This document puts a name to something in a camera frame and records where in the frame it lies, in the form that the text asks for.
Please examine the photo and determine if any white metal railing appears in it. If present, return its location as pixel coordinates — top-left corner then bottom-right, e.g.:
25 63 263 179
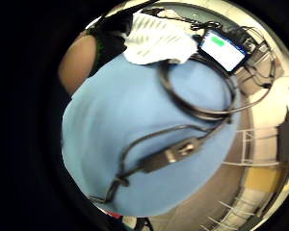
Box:
221 127 282 168

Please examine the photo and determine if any yellow box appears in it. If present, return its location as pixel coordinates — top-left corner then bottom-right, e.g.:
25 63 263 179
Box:
246 166 288 194

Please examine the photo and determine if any looped black cable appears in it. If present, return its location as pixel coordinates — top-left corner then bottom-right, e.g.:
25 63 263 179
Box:
158 53 239 122

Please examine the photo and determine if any white crumpled cloth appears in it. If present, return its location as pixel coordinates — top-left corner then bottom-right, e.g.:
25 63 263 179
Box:
121 9 199 65

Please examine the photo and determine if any smartphone with lit screen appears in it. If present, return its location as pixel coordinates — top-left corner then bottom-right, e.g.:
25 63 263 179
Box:
197 28 251 74

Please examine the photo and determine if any black cable adapter box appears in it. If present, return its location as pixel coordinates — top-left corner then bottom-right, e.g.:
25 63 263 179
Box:
140 137 205 174

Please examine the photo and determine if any tangle of black cables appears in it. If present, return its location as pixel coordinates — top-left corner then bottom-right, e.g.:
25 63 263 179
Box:
227 24 277 90

